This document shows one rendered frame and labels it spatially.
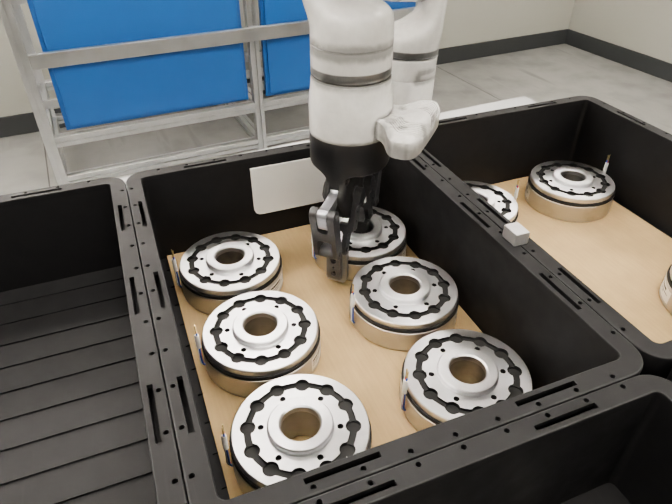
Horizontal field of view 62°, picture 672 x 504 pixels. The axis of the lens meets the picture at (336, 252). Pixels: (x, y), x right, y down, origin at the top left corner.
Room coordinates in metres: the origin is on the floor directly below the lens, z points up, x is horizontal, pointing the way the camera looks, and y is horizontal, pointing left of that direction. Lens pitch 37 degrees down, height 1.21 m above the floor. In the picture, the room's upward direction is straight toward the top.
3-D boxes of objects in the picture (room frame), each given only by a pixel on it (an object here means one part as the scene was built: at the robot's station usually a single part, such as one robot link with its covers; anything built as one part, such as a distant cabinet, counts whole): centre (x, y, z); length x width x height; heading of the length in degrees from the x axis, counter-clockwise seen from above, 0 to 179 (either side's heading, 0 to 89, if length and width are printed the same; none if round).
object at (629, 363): (0.38, 0.00, 0.92); 0.40 x 0.30 x 0.02; 22
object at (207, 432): (0.38, 0.00, 0.87); 0.40 x 0.30 x 0.11; 22
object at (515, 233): (0.39, -0.15, 0.94); 0.02 x 0.01 x 0.01; 22
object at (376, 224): (0.50, -0.03, 0.86); 0.05 x 0.05 x 0.01
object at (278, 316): (0.35, 0.07, 0.86); 0.05 x 0.05 x 0.01
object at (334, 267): (0.44, 0.00, 0.87); 0.03 x 0.01 x 0.05; 157
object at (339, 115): (0.47, -0.03, 1.02); 0.11 x 0.09 x 0.06; 67
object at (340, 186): (0.48, -0.01, 0.95); 0.08 x 0.08 x 0.09
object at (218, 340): (0.35, 0.07, 0.86); 0.10 x 0.10 x 0.01
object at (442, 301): (0.41, -0.07, 0.86); 0.10 x 0.10 x 0.01
